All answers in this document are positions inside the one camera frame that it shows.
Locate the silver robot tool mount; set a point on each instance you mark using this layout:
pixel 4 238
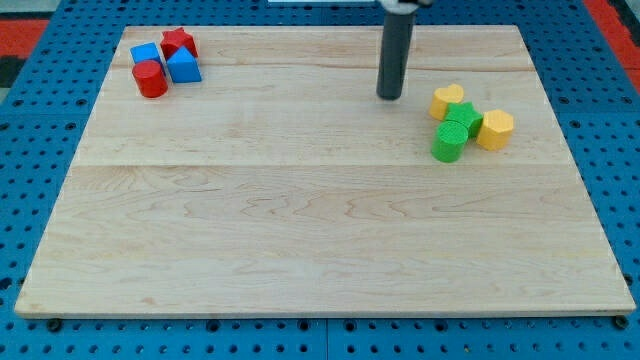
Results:
pixel 404 6

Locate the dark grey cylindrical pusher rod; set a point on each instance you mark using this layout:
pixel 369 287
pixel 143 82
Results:
pixel 395 45

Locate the yellow heart block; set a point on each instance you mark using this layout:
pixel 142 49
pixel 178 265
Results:
pixel 442 98

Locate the green star block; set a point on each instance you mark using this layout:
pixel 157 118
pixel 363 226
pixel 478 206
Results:
pixel 466 115

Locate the red star block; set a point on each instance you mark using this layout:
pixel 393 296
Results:
pixel 173 40

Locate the green cylinder block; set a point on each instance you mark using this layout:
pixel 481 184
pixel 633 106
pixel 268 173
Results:
pixel 449 141

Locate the yellow hexagon block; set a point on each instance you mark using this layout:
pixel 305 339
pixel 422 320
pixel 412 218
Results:
pixel 496 130

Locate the light wooden board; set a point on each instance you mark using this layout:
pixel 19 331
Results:
pixel 281 186

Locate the blue triangular prism block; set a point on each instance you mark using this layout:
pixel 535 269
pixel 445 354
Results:
pixel 183 67

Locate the blue cube block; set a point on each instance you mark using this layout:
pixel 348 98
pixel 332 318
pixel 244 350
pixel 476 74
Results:
pixel 144 52

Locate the red cylinder block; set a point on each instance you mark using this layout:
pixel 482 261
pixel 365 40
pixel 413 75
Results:
pixel 150 79

